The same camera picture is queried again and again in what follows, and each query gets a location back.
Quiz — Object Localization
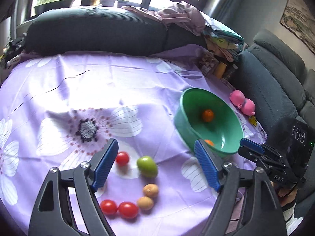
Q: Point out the dark sofa backrest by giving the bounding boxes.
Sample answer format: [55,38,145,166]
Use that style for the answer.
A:
[25,7,207,56]

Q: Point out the grey armchair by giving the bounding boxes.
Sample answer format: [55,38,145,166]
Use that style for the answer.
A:
[233,28,315,217]

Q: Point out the green plastic bowl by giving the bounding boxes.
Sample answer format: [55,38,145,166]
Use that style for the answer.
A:
[173,88,245,158]

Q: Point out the pink pig toy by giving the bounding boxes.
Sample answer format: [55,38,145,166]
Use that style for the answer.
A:
[230,90,256,116]

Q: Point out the yellow jar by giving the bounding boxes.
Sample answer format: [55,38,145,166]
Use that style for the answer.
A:
[213,62,227,79]

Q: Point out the red cherry tomato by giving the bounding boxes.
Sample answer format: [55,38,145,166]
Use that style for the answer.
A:
[100,199,118,216]
[115,151,130,167]
[118,201,139,219]

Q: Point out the purple floral tablecloth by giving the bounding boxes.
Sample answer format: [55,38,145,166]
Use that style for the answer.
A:
[0,44,268,236]

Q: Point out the large orange mandarin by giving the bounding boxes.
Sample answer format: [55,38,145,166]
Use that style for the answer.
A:
[201,109,215,123]

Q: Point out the green plum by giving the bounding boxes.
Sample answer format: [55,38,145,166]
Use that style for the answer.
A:
[137,156,158,178]

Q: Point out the person's right hand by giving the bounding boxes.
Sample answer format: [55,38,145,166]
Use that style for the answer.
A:
[271,181,298,208]

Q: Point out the right striped sleeve forearm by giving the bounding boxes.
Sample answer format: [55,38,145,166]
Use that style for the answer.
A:
[280,200,303,235]

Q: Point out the framed wall picture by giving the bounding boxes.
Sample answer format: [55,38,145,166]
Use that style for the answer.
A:
[280,0,314,54]

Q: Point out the tan longan fruit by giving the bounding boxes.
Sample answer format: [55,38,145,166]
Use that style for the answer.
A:
[143,184,159,199]
[137,196,154,211]

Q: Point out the crumpled pink cloth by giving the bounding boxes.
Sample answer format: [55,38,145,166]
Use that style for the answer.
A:
[122,2,206,36]

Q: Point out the stack of colourful books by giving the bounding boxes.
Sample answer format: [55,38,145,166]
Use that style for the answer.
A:
[201,12,246,65]

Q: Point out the small orange mandarin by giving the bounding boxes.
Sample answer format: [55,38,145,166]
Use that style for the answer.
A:
[205,140,215,147]

